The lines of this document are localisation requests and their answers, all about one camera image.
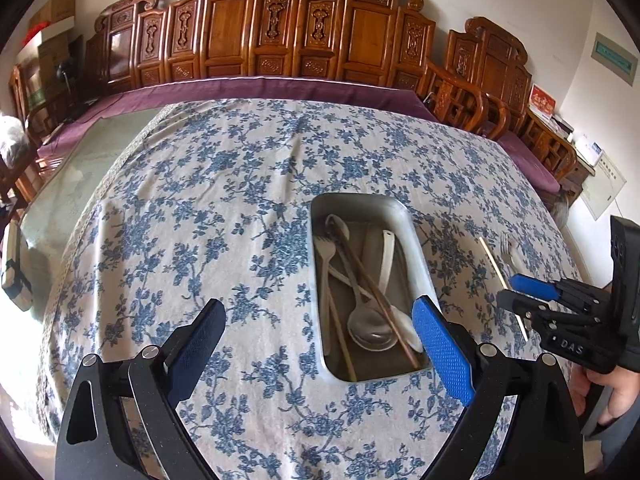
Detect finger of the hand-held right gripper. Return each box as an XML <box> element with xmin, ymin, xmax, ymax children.
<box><xmin>510</xmin><ymin>273</ymin><xmax>608</xmax><ymax>311</ymax></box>
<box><xmin>496</xmin><ymin>290</ymin><xmax>553</xmax><ymax>328</ymax></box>

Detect white plastic fork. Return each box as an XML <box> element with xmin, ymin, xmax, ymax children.
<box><xmin>314</xmin><ymin>234</ymin><xmax>337</xmax><ymax>321</ymax></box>

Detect white box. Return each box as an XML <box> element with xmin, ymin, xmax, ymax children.
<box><xmin>570</xmin><ymin>132</ymin><xmax>607</xmax><ymax>167</ymax></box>

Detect blue floral tablecloth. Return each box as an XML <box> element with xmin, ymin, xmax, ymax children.
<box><xmin>40</xmin><ymin>97</ymin><xmax>583</xmax><ymax>480</ymax></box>

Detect black white device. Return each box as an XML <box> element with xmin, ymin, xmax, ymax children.
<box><xmin>0</xmin><ymin>220</ymin><xmax>34</xmax><ymax>312</ymax></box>

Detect white plastic bag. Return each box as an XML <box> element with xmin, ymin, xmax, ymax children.
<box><xmin>0</xmin><ymin>115</ymin><xmax>29</xmax><ymax>162</ymax></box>

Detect person's right hand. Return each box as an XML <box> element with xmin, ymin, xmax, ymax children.
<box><xmin>570</xmin><ymin>360</ymin><xmax>640</xmax><ymax>418</ymax></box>

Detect grey metal tray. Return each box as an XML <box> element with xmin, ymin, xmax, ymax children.
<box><xmin>309</xmin><ymin>192</ymin><xmax>446</xmax><ymax>386</ymax></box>

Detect white paper board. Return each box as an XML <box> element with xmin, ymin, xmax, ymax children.
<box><xmin>580</xmin><ymin>152</ymin><xmax>628</xmax><ymax>222</ymax></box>

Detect green wall sign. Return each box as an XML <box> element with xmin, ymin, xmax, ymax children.
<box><xmin>591</xmin><ymin>32</ymin><xmax>639</xmax><ymax>86</ymax></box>

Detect wooden chair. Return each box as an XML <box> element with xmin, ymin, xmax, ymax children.
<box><xmin>7</xmin><ymin>62</ymin><xmax>56</xmax><ymax>131</ymax></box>

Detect short carved wooden bench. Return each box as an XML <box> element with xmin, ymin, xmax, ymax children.
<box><xmin>445</xmin><ymin>16</ymin><xmax>534</xmax><ymax>131</ymax></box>

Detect purple cloth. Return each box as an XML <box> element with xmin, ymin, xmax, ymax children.
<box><xmin>37</xmin><ymin>77</ymin><xmax>558</xmax><ymax>193</ymax></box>

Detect pale wooden chopstick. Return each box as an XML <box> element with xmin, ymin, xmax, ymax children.
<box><xmin>478</xmin><ymin>236</ymin><xmax>530</xmax><ymax>342</ymax></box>

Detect red box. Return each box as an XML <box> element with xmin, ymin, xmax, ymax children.
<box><xmin>530</xmin><ymin>84</ymin><xmax>557</xmax><ymax>117</ymax></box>

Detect brown wooden chopstick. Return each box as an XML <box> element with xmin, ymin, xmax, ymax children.
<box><xmin>336</xmin><ymin>230</ymin><xmax>420</xmax><ymax>370</ymax></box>

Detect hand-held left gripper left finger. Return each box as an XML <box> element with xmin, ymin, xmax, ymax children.
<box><xmin>54</xmin><ymin>298</ymin><xmax>227</xmax><ymax>480</ymax></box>

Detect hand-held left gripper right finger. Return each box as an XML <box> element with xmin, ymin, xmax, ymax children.
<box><xmin>411</xmin><ymin>296</ymin><xmax>586</xmax><ymax>480</ymax></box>

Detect wooden side table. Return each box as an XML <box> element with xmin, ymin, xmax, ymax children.
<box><xmin>520</xmin><ymin>110</ymin><xmax>579</xmax><ymax>184</ymax></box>

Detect metal spoon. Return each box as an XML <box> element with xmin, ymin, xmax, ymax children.
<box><xmin>340</xmin><ymin>240</ymin><xmax>393</xmax><ymax>342</ymax></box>
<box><xmin>325</xmin><ymin>214</ymin><xmax>353</xmax><ymax>246</ymax></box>

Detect long carved wooden bench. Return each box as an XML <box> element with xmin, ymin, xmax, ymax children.
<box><xmin>85</xmin><ymin>0</ymin><xmax>437</xmax><ymax>95</ymax></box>

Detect brown cardboard box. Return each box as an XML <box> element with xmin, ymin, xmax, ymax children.
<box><xmin>37</xmin><ymin>30</ymin><xmax>83</xmax><ymax>92</ymax></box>
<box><xmin>27</xmin><ymin>0</ymin><xmax>78</xmax><ymax>27</ymax></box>

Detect wooden armchair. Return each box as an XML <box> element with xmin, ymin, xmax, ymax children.
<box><xmin>422</xmin><ymin>62</ymin><xmax>511</xmax><ymax>141</ymax></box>

